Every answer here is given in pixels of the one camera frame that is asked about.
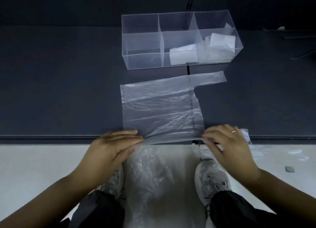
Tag person's left hand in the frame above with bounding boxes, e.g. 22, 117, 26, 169
73, 130, 144, 188

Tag person's right hand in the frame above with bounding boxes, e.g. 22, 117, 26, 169
201, 124, 263, 184

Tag clear thin plastic bag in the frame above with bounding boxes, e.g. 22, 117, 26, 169
120, 71, 252, 147

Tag person's left forearm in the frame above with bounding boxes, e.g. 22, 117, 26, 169
0, 172, 99, 228

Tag person's right forearm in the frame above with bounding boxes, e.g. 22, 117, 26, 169
255, 169, 316, 224

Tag grey white sneaker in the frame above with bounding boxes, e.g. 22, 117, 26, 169
194, 158, 233, 207
98, 163, 125, 202

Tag pile of clear plastic bags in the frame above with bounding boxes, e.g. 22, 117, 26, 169
122, 145, 206, 228

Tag black trousers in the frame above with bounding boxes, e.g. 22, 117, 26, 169
67, 190, 316, 228

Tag loosely folded clear plastic bag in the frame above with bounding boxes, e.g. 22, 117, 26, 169
197, 36, 235, 63

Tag folded white plastic bag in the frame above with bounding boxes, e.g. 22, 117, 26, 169
169, 44, 198, 66
210, 33, 236, 50

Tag clear acrylic three-compartment box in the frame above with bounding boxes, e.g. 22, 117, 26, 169
121, 10, 244, 70

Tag dark cable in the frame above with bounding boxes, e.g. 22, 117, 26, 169
289, 49, 316, 61

